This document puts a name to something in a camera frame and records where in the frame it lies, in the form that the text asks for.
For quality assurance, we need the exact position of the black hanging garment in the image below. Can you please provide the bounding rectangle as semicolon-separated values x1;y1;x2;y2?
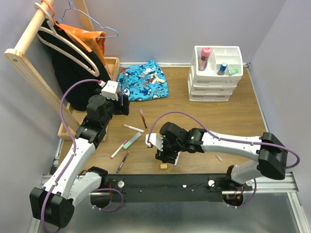
38;31;110;111

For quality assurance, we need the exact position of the white drawer organizer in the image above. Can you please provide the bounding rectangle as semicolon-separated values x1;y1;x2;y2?
188;46;243;102

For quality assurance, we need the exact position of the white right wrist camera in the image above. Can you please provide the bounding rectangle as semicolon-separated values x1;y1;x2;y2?
145;133;163;151

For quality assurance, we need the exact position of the purple cap white marker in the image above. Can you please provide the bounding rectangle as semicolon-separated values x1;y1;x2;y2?
110;140;128;159

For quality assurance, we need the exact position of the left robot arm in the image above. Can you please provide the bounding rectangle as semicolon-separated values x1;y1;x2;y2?
30;95;129;230

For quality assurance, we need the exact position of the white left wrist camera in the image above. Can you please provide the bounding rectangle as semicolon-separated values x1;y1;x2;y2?
99;80;119;100

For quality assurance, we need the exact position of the dark purple pen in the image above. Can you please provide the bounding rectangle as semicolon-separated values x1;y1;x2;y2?
116;152;129;174

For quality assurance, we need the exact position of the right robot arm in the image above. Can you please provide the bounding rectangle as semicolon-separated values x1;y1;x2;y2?
146;122;288;191

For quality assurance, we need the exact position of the mint grey highlighter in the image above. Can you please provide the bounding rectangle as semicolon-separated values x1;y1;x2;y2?
123;132;141;150

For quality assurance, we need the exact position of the pink lid pen tube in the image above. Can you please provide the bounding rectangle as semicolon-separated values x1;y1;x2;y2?
198;46;212;71

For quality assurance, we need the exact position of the orange garment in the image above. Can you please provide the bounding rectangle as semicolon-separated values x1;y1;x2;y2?
57;23;114;81

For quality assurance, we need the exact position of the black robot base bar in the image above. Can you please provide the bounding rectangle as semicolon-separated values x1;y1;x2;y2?
89;172;253;207

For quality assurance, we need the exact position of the tan eraser block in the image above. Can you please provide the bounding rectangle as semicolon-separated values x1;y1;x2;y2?
160;164;168;169

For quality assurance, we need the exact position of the blue wire hanger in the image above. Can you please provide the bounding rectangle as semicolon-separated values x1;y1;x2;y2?
57;0;119;39

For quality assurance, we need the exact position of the blue shark print cloth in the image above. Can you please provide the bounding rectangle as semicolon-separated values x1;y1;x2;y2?
117;60;169;101

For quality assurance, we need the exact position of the red clear-cap pen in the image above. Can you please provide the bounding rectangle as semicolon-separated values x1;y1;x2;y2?
139;109;148;132

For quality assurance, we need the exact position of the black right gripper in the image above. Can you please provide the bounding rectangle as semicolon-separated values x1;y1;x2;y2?
155;134;183;165

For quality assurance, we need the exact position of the blue cap white marker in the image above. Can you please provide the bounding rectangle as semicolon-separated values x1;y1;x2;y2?
173;155;179;167

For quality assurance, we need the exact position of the pink cap white marker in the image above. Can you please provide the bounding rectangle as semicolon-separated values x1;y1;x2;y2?
123;124;145;133

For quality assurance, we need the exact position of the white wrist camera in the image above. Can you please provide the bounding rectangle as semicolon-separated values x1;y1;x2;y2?
145;133;163;151
99;80;119;100

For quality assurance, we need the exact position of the white wooden hanger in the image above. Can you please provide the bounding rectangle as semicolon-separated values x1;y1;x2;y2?
33;2;101;77

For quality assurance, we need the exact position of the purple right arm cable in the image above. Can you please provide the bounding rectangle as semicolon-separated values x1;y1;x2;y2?
147;111;301;209

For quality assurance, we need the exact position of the wooden clothes rack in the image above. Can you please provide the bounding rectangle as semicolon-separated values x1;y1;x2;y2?
3;0;121;142

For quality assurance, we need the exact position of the orange hanger hook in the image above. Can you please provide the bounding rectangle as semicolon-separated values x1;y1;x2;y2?
41;0;55;16

